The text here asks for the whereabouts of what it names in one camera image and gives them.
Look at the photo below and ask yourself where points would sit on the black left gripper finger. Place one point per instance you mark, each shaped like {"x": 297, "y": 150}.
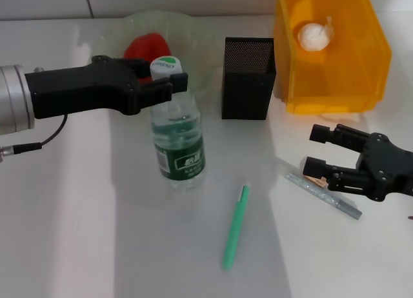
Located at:
{"x": 142, "y": 69}
{"x": 158, "y": 90}

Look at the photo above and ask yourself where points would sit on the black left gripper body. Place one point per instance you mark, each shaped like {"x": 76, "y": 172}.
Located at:
{"x": 80, "y": 88}

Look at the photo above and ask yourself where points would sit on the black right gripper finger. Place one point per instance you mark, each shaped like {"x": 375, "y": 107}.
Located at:
{"x": 314, "y": 166}
{"x": 319, "y": 133}

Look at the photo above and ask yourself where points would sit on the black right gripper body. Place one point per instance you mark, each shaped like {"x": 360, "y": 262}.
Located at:
{"x": 387, "y": 169}

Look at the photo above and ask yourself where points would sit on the orange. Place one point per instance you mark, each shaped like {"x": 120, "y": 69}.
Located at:
{"x": 148, "y": 44}

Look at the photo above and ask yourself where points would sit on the clear water bottle green label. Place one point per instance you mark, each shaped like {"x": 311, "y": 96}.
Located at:
{"x": 179, "y": 140}

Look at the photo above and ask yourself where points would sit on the white paper ball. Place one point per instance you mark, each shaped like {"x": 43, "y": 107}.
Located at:
{"x": 313, "y": 36}

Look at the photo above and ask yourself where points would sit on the mint green pen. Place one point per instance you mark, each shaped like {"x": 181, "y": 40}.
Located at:
{"x": 237, "y": 224}

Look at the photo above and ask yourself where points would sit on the white eraser tan sleeve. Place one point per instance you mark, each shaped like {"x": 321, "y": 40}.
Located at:
{"x": 319, "y": 181}

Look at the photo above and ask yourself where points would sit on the silver glitter pen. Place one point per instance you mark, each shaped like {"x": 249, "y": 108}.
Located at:
{"x": 322, "y": 195}

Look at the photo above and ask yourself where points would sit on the green glass fruit plate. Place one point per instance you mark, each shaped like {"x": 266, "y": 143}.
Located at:
{"x": 200, "y": 46}

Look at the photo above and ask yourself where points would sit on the black mesh pen holder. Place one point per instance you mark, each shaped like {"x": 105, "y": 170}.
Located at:
{"x": 245, "y": 95}

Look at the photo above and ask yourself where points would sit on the yellow plastic bin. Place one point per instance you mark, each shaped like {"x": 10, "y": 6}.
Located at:
{"x": 348, "y": 69}

